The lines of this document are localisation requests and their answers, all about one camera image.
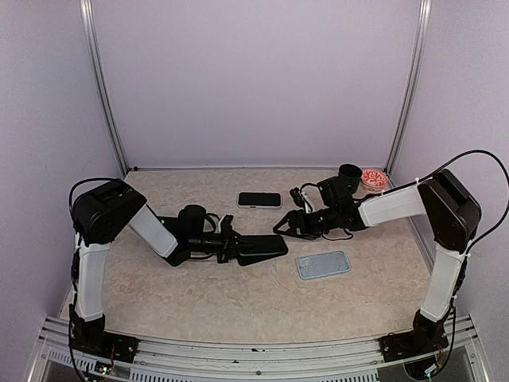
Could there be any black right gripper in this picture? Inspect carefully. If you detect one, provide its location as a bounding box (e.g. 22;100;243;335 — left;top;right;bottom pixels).
274;205;340;240

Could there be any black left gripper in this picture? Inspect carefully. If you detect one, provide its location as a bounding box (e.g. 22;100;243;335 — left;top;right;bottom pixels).
189;223;256;263

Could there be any black phone case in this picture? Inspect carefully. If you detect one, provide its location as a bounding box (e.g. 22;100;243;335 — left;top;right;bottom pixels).
236;235;288;267

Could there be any light blue phone case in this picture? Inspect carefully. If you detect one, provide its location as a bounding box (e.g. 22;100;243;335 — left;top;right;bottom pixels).
296;251;352;281

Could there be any green edged smartphone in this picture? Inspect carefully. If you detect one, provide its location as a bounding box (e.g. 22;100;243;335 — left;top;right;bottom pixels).
252;235;288;256

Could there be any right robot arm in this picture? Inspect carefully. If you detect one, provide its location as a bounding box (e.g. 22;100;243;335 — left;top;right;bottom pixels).
273;169;481;353

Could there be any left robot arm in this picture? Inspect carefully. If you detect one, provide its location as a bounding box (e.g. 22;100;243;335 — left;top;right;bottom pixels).
68;177;248;354

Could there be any dark green mug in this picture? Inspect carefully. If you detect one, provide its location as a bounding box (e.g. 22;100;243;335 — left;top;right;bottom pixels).
338;163;363;194

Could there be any red white patterned bowl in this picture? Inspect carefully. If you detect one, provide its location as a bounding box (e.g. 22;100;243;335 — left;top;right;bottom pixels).
361;169;389;192

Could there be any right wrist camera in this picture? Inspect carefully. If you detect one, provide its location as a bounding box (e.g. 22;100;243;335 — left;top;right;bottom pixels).
289;188;315;214

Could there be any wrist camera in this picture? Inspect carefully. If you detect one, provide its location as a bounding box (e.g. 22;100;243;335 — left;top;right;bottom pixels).
219;215;234;235
289;188;315;214

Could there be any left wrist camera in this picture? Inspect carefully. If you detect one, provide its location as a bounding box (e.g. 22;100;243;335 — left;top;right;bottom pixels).
219;215;234;235

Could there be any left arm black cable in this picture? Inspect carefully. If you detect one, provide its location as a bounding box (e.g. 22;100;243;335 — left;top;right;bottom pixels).
68;177;120;216

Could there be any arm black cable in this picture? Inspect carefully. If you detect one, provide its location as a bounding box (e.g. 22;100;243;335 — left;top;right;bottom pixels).
417;150;509;250
68;177;120;216

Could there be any front aluminium rail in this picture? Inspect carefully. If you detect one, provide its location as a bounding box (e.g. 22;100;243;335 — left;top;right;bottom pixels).
27;314;488;382

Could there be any right aluminium frame post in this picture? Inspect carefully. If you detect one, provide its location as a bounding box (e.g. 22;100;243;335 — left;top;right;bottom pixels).
384;0;432;177

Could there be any aluminium frame post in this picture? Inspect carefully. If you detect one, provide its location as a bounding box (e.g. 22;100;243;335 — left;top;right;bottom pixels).
384;0;432;177
80;0;130;177

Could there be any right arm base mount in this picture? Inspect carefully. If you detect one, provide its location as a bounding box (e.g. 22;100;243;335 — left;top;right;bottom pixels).
378;314;449;362

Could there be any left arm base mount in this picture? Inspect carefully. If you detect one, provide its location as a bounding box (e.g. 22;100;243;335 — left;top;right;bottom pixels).
70;325;138;364

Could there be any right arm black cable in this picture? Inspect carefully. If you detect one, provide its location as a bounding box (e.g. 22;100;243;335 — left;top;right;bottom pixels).
417;150;509;250

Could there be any left aluminium frame post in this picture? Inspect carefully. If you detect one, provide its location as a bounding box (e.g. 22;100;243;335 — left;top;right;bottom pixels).
80;0;130;177

